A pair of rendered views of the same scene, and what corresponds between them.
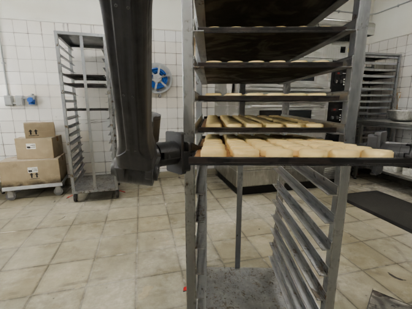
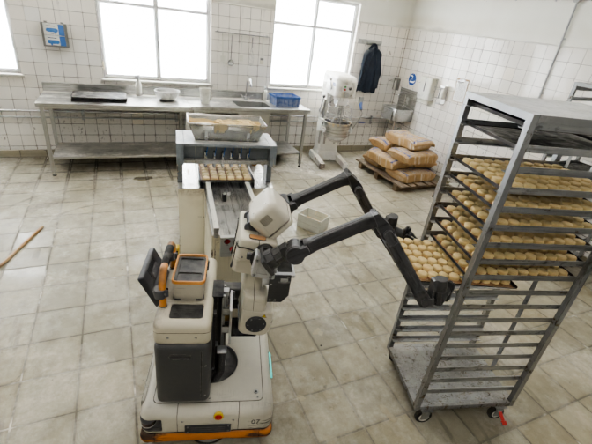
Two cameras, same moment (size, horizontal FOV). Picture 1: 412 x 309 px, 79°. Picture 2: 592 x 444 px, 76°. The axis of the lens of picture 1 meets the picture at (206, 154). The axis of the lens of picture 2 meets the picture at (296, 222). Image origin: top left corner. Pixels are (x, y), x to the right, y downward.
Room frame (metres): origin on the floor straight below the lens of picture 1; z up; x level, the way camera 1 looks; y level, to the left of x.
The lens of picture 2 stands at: (-0.42, -1.69, 2.03)
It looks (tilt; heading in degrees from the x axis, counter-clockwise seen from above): 28 degrees down; 78
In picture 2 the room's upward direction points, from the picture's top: 7 degrees clockwise
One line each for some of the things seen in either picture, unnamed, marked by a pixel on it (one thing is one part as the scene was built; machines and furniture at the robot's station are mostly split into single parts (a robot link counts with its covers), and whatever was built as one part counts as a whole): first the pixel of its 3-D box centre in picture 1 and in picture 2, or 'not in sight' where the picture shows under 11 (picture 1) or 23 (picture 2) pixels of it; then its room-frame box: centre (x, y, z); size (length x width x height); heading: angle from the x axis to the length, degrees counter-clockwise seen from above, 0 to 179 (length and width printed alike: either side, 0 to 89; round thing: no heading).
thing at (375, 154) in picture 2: not in sight; (388, 158); (2.03, 3.61, 0.32); 0.72 x 0.42 x 0.17; 109
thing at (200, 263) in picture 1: (203, 222); (454, 296); (1.02, 0.01, 0.60); 0.64 x 0.03 x 0.03; 179
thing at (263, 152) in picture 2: not in sight; (225, 159); (-0.43, 1.17, 1.01); 0.72 x 0.33 x 0.34; 7
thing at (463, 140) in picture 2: not in sight; (514, 144); (1.02, 0.01, 1.59); 0.64 x 0.03 x 0.03; 179
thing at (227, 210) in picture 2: not in sight; (231, 255); (-0.37, 0.67, 0.45); 0.70 x 0.34 x 0.90; 97
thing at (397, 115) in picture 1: (403, 116); not in sight; (3.35, -2.62, 0.95); 0.39 x 0.39 x 0.14
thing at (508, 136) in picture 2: not in sight; (549, 139); (1.03, -0.18, 1.68); 0.60 x 0.40 x 0.02; 179
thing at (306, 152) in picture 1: (312, 155); not in sight; (0.46, -0.20, 1.03); 0.05 x 0.05 x 0.02
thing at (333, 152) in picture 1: (344, 155); not in sight; (0.46, -0.26, 1.03); 0.05 x 0.05 x 0.02
